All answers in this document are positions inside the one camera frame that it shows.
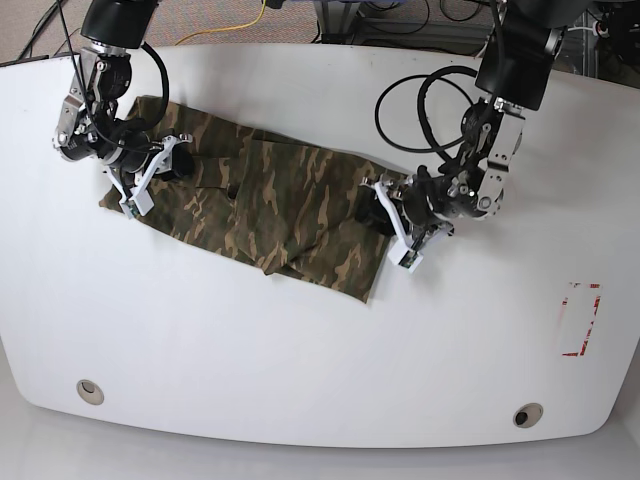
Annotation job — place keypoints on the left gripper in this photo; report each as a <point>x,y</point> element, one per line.
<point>400,209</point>

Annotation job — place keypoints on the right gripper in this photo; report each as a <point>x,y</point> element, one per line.
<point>132,172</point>

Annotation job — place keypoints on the camouflage t-shirt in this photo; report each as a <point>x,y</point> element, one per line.
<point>272,202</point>

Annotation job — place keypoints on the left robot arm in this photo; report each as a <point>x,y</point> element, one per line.
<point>525,41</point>

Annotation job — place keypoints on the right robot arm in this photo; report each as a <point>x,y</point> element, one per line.
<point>88,124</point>

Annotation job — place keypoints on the grey metal stand base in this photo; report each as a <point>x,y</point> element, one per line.
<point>343,22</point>

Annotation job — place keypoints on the red tape marking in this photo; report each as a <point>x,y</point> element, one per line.
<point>578,315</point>

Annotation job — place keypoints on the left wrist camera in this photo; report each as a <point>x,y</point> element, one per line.
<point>401,255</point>

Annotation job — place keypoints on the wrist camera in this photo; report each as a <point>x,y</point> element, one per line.
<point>139,204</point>
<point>401,255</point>

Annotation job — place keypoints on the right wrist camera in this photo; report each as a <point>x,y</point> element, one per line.
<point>139,204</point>

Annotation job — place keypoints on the left table cable grommet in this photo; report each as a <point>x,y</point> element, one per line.
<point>90,392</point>

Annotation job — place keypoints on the table cable grommet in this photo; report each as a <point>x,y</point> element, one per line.
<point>528,415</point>
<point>90,392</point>

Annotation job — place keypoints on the right table cable grommet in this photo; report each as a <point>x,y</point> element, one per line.
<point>528,415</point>

